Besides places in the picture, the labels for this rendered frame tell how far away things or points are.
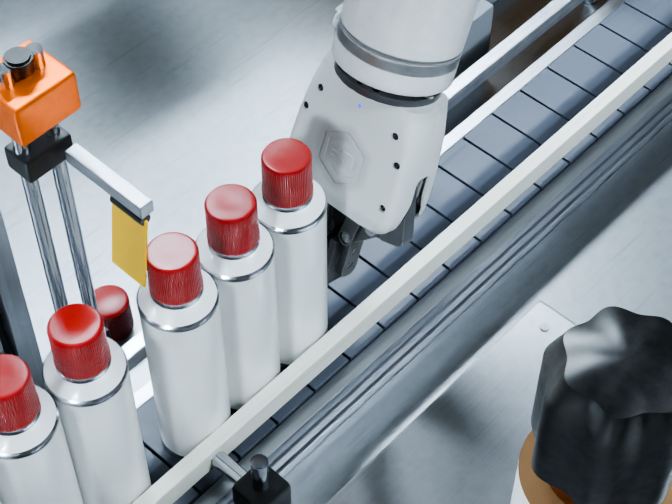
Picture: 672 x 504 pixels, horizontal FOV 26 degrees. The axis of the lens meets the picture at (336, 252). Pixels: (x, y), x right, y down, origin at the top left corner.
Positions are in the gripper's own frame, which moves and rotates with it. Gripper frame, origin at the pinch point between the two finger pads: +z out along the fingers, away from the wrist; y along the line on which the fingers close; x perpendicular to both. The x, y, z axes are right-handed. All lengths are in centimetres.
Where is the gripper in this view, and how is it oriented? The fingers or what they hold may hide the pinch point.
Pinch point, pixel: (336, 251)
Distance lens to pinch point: 106.2
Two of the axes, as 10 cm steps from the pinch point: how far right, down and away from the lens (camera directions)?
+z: -2.3, 7.8, 5.7
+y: 7.3, 5.3, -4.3
